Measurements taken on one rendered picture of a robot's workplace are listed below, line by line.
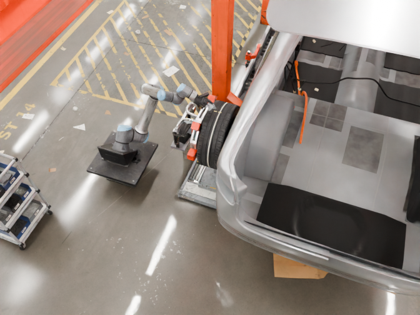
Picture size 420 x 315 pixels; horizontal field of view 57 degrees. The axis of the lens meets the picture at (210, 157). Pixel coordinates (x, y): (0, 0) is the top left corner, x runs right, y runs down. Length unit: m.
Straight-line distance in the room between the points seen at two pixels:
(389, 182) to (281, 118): 1.07
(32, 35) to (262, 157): 2.30
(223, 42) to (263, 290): 2.38
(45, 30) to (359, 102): 3.36
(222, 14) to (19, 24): 2.29
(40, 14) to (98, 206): 3.22
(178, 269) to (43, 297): 1.32
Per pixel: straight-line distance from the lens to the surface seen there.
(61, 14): 1.50
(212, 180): 4.22
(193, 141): 3.59
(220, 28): 3.59
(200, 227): 4.19
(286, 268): 4.06
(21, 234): 4.43
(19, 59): 1.35
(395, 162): 3.70
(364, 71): 4.60
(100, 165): 4.44
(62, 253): 4.36
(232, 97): 4.19
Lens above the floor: 3.75
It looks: 53 degrees down
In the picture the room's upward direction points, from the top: 1 degrees counter-clockwise
